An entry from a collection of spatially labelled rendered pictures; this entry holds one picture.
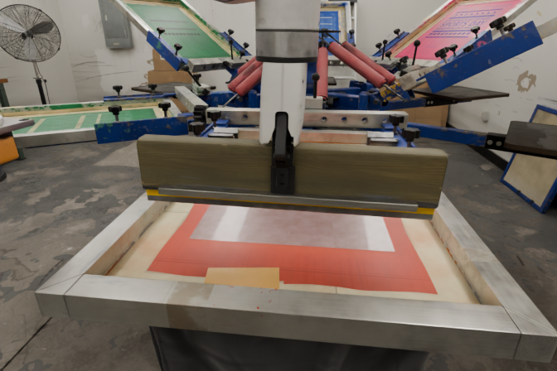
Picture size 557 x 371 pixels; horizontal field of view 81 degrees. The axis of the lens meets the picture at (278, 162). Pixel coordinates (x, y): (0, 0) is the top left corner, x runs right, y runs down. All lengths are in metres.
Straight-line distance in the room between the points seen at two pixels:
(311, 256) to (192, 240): 0.20
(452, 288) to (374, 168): 0.20
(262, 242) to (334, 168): 0.20
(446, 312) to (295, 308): 0.17
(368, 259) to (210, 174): 0.27
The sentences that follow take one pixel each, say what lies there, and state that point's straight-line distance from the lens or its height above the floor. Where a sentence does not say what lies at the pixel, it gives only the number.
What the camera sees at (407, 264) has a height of 0.96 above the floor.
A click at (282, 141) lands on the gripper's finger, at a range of 0.38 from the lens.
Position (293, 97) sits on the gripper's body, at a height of 1.21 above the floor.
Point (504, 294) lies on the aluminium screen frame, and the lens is 0.50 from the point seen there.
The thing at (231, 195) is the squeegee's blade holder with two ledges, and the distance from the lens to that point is 0.45.
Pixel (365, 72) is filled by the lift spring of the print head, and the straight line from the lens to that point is 1.51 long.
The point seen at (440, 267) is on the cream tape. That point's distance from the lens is 0.56.
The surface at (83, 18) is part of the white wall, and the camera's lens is 6.10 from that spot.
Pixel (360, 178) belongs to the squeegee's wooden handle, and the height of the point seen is 1.10.
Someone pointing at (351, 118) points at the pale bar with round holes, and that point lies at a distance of 1.13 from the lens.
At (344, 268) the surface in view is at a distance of 0.52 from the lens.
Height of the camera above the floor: 1.27
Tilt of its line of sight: 21 degrees down
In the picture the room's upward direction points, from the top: straight up
